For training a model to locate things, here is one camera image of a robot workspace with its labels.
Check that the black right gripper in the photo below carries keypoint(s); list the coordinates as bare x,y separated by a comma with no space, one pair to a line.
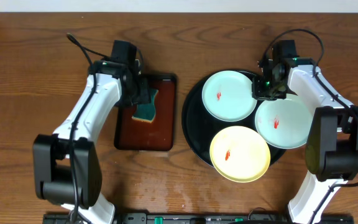
258,93

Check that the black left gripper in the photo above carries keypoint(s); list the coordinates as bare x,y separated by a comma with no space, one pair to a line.
143,96

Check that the green yellow sponge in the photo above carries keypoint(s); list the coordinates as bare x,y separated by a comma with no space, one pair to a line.
146,112

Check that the pale green plate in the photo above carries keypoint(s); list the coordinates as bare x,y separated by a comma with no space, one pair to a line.
227,95
284,123

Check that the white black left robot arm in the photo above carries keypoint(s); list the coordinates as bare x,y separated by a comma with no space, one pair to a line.
66,165

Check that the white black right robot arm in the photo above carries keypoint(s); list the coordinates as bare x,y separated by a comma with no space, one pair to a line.
332,145

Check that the rectangular red-brown tray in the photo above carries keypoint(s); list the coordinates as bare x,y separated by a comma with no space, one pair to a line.
136,135

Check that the yellow plate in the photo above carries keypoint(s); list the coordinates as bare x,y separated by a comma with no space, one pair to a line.
239,154

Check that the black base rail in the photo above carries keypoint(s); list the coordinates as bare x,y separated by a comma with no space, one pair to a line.
142,218

